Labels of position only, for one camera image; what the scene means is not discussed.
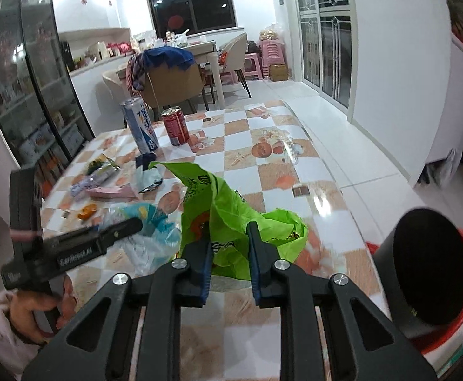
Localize red drink can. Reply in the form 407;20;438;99
161;106;191;146

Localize pink packet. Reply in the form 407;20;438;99
88;184;138;202

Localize pink low stool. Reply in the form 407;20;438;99
243;56;262;82

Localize white printed shopping bag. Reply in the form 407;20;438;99
130;31;157;53

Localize glass door display fridge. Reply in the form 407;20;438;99
0;0;95;191

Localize white shoe cabinet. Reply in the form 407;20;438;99
426;32;463;163

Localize white purple packet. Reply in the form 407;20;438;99
70;175;105;197

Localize green snack wrapper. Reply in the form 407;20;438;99
85;155;121;179

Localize sliding glass door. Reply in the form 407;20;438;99
291;0;355;110

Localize beige armless chair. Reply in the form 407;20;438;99
102;70;131;100

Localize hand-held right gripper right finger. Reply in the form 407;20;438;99
246;221;439;381

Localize orange peel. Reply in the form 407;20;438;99
77;203;98;220

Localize blue cloth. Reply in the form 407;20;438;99
142;45;196;70

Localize person's left hand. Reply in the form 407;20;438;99
8;288;73;345

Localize plaid cloth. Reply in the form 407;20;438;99
126;53;151;92

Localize torn clear dark wrapper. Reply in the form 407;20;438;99
130;153;164;193

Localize black trash bin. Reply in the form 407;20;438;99
374;206;463;336

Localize crumpled tissue scrap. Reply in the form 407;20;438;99
192;129;216;149

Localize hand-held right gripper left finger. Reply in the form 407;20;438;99
21;220;215;381

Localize brown cardboard box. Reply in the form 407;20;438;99
269;63;290;82

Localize green plastic bag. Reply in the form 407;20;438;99
149;161;308;282

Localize white kitchen counter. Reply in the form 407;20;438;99
59;28;137;136

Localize pink plastic stool stack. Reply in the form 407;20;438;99
259;40;288;80

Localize white plastic bag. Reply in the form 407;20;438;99
434;149;463;187

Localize chair with draped clothes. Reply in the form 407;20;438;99
114;40;224;106

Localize clear bag of snacks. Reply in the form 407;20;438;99
258;24;285;42

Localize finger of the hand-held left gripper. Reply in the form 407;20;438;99
96;217;144;247

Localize clear blue printed plastic bag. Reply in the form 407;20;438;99
100;202;182;276

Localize white countertop appliance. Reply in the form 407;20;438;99
89;42;109;61

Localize tall blue white can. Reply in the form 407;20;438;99
120;96;160;155

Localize beige curved back chair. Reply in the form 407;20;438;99
218;32;253;100

